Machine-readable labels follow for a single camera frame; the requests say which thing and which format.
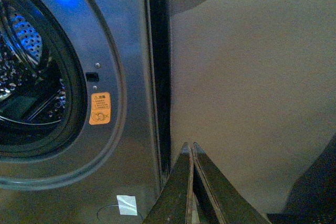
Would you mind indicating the orange warning sticker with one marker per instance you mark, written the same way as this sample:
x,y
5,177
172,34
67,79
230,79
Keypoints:
x,y
100,112

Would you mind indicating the grey front-load washing machine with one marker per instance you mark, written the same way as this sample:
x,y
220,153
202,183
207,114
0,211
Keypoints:
x,y
80,184

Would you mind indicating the black rubber door gasket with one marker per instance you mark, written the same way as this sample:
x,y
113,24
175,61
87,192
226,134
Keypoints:
x,y
21,144

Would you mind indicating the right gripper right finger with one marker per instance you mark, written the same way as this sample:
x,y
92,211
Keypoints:
x,y
219,200

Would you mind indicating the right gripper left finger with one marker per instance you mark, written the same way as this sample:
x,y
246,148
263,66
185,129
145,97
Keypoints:
x,y
175,202

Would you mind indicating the silver tape patch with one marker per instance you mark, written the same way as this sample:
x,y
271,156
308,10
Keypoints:
x,y
127,205

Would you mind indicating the grey cabinet side panel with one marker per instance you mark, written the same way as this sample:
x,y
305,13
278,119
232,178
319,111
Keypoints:
x,y
253,83

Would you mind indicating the stainless steel washer drum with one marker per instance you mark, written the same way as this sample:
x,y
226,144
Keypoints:
x,y
33,92

